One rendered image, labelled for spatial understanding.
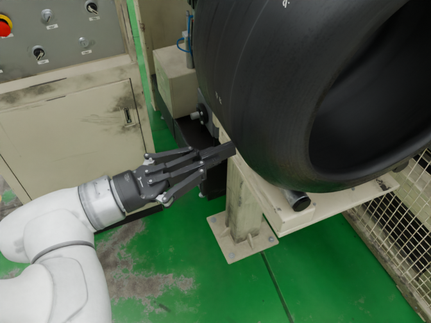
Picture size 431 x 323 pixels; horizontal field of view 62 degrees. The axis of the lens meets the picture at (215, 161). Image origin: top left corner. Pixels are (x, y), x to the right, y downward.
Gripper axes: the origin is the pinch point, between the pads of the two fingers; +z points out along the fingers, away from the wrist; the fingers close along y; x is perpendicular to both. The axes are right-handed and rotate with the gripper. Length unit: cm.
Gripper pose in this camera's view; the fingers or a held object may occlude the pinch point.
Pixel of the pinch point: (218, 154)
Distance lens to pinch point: 69.6
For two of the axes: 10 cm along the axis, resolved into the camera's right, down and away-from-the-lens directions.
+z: 9.1, -3.8, 1.6
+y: -4.0, -7.0, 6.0
